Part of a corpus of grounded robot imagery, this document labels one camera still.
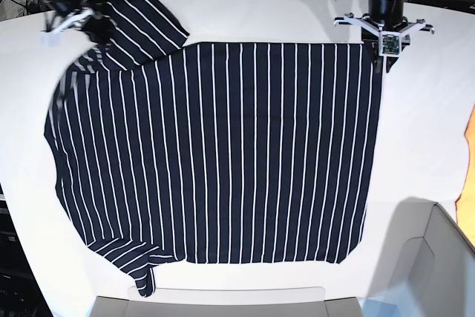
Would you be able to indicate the orange cloth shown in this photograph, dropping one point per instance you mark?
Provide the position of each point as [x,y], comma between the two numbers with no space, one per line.
[465,204]

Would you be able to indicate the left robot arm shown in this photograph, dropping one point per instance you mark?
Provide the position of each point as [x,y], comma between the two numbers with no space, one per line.
[373,38]

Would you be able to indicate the navy white striped T-shirt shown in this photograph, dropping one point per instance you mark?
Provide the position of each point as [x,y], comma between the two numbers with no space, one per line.
[212,153]

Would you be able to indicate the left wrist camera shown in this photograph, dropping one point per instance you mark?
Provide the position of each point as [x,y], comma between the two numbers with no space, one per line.
[390,43]

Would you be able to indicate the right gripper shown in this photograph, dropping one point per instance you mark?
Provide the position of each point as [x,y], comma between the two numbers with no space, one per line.
[90,20]

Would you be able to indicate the white bin right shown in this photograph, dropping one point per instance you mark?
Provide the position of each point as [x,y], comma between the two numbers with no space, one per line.
[425,267]

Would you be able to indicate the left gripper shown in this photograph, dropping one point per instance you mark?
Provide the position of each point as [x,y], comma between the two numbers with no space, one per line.
[387,14]

